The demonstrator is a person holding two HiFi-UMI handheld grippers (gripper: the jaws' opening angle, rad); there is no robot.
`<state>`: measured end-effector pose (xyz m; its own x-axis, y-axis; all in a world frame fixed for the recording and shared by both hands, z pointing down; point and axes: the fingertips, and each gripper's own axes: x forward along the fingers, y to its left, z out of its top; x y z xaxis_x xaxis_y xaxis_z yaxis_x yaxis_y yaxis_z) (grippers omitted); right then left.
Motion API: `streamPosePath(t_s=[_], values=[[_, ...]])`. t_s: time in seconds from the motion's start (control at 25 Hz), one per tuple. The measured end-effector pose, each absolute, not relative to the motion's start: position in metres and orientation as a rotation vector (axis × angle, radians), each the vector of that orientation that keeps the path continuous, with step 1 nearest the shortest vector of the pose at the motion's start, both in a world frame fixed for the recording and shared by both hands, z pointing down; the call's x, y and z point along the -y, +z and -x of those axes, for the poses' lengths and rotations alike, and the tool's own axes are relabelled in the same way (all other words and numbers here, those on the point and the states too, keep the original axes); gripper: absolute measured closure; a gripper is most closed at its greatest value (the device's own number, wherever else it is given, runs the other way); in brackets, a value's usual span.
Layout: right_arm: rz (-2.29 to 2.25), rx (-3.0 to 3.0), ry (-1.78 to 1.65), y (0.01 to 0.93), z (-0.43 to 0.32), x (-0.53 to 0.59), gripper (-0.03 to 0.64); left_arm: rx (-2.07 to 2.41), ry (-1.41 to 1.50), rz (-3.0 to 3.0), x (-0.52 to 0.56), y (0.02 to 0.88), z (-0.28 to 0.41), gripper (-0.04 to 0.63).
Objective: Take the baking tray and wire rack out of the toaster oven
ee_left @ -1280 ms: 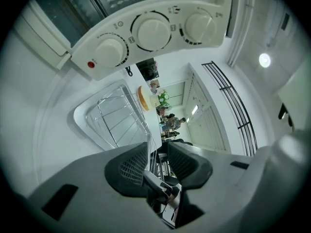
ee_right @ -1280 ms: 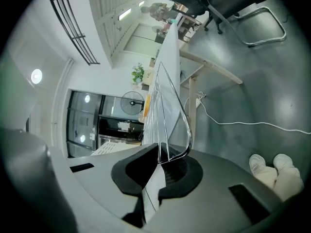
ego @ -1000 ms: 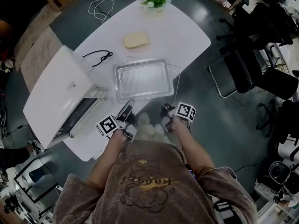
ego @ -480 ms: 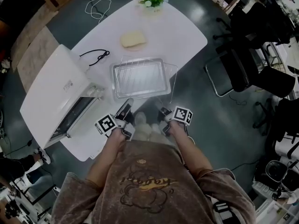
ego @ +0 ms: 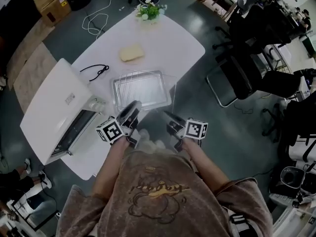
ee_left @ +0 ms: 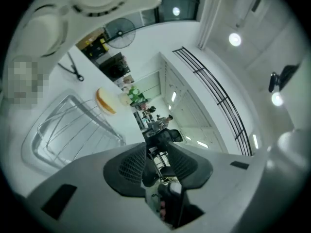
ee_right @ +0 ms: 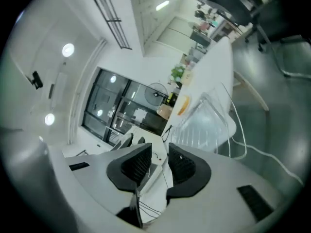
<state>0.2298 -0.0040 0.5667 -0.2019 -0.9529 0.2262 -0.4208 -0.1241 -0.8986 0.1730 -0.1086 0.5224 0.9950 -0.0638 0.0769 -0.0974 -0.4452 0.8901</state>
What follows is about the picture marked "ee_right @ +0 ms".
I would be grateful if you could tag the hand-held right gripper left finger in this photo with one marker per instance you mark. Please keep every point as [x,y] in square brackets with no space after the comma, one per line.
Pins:
[136,166]

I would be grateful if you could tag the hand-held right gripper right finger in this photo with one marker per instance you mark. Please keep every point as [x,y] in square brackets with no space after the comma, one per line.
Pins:
[187,171]

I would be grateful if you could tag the silver baking tray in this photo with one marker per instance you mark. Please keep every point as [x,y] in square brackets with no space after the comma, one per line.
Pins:
[206,115]

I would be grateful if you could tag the small round plate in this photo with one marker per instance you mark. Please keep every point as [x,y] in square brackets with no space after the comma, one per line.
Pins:
[181,112]

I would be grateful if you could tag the cardboard box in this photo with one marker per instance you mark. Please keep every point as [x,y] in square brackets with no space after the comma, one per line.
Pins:
[165,111]

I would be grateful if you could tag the black framed glass door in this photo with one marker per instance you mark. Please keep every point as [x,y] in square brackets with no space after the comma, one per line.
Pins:
[109,105]

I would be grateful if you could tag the bread slice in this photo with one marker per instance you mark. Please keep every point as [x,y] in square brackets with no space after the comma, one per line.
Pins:
[184,104]

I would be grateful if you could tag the black standing fan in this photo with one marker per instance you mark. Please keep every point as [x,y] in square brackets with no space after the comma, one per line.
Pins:
[155,94]

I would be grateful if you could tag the round ceiling light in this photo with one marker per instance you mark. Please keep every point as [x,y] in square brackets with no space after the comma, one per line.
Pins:
[68,50]
[49,119]

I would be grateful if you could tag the potted plant white flowers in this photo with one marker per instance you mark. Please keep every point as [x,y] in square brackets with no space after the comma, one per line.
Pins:
[178,72]

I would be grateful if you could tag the ceiling tube light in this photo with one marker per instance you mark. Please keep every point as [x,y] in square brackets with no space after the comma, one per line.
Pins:
[162,5]

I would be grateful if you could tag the black chrome cantilever chair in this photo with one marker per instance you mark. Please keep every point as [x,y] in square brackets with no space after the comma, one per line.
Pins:
[279,23]

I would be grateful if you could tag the black ceiling camera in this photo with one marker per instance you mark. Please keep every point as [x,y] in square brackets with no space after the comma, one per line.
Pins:
[37,80]

